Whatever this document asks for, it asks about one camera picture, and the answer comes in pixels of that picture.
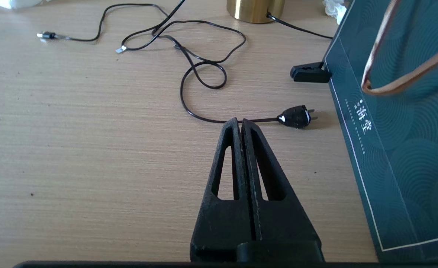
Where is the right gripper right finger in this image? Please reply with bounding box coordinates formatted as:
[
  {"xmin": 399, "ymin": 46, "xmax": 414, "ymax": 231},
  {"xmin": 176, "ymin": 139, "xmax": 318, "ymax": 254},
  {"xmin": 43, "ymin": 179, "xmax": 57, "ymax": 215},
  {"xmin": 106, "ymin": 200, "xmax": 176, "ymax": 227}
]
[{"xmin": 241, "ymin": 118, "xmax": 324, "ymax": 262}]

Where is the crumpled white tissue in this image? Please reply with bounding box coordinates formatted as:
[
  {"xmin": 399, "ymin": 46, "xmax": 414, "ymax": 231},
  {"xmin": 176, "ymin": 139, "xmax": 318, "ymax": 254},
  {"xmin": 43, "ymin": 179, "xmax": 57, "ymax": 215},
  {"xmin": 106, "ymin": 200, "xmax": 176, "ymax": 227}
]
[{"xmin": 322, "ymin": 0, "xmax": 348, "ymax": 25}]

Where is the thin black USB cable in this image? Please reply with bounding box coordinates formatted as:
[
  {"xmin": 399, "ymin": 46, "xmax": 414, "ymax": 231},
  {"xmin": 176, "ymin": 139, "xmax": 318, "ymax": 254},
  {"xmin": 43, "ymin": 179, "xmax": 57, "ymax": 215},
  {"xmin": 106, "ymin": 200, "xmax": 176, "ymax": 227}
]
[{"xmin": 37, "ymin": 3, "xmax": 247, "ymax": 64}]

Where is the white toilet paper roll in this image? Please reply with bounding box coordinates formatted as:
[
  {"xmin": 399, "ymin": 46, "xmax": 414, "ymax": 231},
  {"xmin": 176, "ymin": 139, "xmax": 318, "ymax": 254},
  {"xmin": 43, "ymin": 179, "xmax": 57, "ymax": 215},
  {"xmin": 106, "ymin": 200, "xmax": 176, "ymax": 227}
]
[{"xmin": 0, "ymin": 0, "xmax": 45, "ymax": 10}]

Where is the brass desk lamp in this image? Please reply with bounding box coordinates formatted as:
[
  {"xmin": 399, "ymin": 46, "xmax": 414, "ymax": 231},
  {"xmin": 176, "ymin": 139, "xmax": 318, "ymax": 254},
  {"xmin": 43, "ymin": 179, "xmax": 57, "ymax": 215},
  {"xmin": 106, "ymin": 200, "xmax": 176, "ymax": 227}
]
[{"xmin": 226, "ymin": 0, "xmax": 286, "ymax": 24}]

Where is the black lamp power cord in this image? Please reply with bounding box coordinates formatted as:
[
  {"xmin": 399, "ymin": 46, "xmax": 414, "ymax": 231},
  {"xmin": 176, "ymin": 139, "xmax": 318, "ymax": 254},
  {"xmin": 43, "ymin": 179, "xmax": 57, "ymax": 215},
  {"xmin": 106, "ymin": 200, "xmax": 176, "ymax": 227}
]
[{"xmin": 153, "ymin": 0, "xmax": 333, "ymax": 129}]

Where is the black plastic clip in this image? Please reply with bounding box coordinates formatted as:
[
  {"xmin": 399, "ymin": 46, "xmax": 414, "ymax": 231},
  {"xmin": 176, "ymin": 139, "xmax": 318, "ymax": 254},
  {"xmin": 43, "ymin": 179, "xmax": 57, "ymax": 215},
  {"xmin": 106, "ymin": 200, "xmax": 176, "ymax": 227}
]
[{"xmin": 290, "ymin": 61, "xmax": 332, "ymax": 83}]

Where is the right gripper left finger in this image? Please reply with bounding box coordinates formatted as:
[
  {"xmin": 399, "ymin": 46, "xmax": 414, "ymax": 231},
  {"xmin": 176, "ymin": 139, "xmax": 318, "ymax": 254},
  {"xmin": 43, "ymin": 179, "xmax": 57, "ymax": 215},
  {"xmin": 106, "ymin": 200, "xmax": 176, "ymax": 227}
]
[{"xmin": 190, "ymin": 117, "xmax": 257, "ymax": 262}]

